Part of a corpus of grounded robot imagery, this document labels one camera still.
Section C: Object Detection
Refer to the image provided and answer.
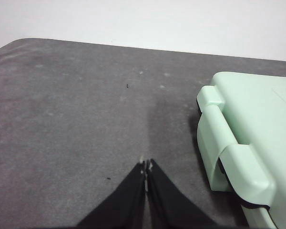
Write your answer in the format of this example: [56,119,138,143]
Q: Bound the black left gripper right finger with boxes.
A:
[146,158,217,229]

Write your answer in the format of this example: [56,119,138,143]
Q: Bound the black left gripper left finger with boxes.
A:
[76,159,147,229]

